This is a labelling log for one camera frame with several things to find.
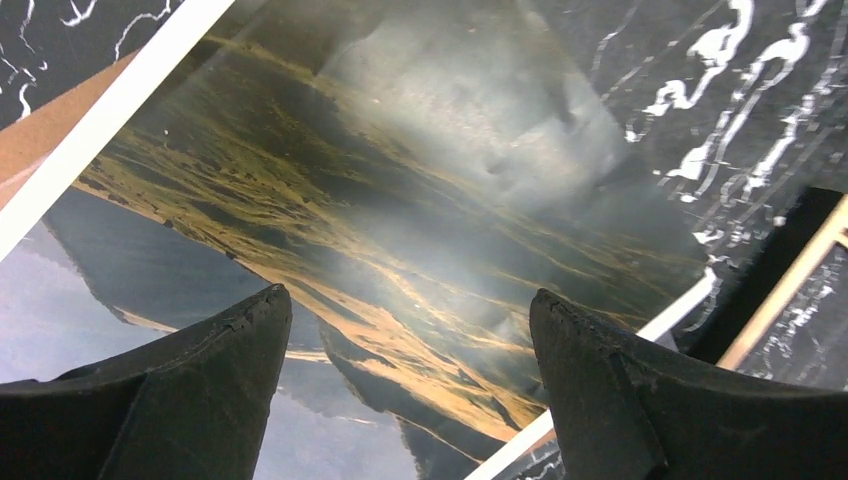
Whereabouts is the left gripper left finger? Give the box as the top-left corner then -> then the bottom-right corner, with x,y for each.
1,284 -> 292,479

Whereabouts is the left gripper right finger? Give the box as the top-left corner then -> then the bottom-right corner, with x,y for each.
529,289 -> 847,479

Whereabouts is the wooden picture frame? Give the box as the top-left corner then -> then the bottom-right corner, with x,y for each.
687,188 -> 847,390

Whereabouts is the brown cardboard backing board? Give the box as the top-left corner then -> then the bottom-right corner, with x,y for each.
1,51 -> 138,205

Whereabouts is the landscape photo print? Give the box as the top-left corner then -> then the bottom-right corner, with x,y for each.
1,1 -> 715,479

